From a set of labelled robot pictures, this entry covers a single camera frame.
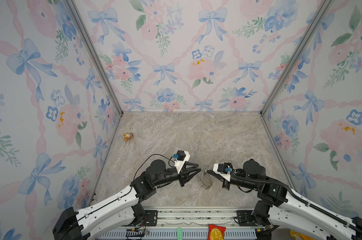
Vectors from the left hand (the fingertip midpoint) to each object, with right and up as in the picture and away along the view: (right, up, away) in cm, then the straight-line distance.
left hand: (199, 168), depth 65 cm
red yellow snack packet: (+8, -31, +4) cm, 32 cm away
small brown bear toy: (-45, +11, +36) cm, 59 cm away
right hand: (+5, -1, +1) cm, 5 cm away
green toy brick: (-9, -32, +4) cm, 33 cm away
